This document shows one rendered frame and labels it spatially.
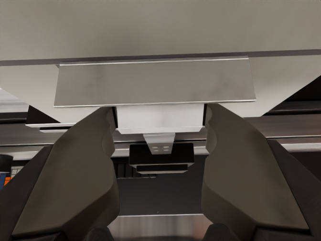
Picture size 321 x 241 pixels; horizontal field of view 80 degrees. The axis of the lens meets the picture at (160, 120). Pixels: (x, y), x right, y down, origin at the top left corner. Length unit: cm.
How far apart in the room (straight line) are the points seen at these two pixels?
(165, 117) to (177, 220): 9
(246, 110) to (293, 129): 34
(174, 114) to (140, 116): 3
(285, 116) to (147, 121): 38
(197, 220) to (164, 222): 3
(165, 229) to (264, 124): 35
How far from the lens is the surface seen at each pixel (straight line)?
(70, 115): 17
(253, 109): 17
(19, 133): 52
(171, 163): 36
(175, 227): 19
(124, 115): 15
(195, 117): 17
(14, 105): 26
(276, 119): 49
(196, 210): 70
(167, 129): 20
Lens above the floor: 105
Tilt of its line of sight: 18 degrees down
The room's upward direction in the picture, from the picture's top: 178 degrees clockwise
